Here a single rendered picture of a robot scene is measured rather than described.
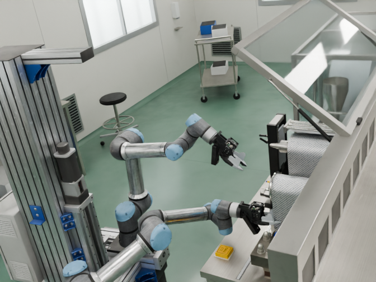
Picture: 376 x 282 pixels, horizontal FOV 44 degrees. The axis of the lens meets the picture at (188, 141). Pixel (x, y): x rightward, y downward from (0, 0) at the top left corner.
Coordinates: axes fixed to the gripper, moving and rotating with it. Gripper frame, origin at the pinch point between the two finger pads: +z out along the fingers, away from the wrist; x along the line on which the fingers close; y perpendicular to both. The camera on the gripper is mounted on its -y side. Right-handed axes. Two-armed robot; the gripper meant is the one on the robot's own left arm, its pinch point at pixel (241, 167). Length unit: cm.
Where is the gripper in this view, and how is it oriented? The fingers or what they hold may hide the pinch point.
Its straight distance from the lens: 227.8
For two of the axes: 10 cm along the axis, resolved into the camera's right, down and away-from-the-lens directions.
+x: 4.9, -4.4, 7.5
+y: 4.4, -6.2, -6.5
